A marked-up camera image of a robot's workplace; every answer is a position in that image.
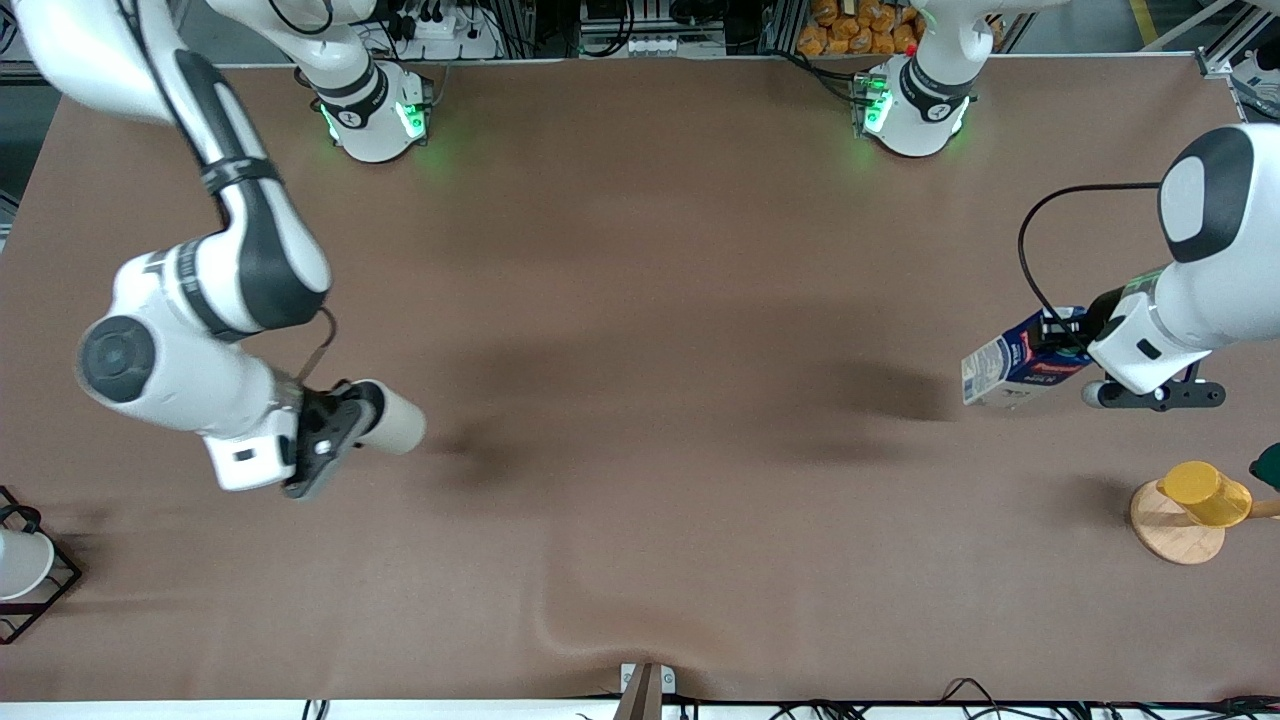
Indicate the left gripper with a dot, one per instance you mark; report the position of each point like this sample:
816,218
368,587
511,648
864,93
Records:
1101,312

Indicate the grey mug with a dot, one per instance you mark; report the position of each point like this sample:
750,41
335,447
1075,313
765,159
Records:
400,420

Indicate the blue milk carton green cap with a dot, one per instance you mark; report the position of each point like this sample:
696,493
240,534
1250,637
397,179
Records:
1005,365

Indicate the white cup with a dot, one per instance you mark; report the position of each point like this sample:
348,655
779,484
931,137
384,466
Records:
20,565

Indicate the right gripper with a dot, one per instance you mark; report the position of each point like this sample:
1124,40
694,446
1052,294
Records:
318,409

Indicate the yellow cup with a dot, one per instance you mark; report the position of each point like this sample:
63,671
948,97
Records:
1205,495

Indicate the dark green mug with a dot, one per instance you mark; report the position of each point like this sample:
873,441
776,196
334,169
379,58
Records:
1268,468

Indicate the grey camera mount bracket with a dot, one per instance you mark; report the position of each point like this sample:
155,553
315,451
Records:
647,690

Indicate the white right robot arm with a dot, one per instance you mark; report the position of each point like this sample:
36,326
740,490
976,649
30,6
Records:
260,250

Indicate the white power strip with plugs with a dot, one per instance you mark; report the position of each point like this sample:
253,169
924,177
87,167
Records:
445,35

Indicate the wooden mug stand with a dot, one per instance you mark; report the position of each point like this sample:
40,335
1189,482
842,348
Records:
1175,542

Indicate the brown table cover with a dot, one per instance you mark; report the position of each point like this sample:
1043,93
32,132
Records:
640,300

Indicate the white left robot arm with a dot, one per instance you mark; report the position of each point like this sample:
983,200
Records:
1230,260

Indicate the white empty power strip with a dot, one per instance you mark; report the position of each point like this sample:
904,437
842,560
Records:
675,45

